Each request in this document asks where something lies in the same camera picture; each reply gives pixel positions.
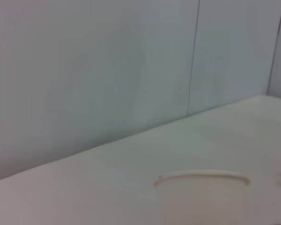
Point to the white paper cup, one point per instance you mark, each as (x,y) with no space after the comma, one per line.
(201,199)

